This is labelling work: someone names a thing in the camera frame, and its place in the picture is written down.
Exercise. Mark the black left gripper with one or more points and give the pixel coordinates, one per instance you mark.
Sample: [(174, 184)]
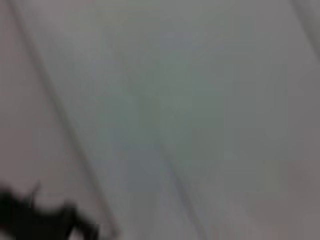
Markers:
[(30, 222)]

